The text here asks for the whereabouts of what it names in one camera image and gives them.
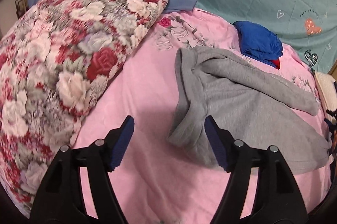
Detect grey sweatpants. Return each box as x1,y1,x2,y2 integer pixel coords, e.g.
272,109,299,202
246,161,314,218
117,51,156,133
167,46,330,174

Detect pink floral bed sheet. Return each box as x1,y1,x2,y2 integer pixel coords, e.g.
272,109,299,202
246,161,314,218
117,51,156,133
72,8,333,224

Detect white textured pillow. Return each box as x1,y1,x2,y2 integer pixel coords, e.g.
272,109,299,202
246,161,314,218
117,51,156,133
314,72,336,123

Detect red garment under blue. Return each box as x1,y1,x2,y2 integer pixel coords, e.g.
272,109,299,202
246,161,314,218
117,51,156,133
271,59,281,70

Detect floral red white quilt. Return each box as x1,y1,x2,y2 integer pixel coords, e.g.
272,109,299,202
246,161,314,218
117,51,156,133
1,0,169,217

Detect blue folded garment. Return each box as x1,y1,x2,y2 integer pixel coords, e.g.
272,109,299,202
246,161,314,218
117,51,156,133
233,21,283,67

